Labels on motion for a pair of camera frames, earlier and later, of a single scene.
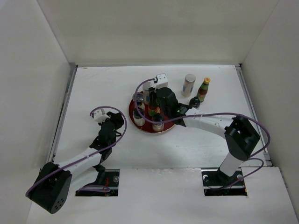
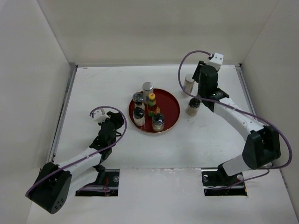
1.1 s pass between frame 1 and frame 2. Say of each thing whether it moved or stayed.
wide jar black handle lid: stayed
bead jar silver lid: stayed
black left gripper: stayed
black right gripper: moved
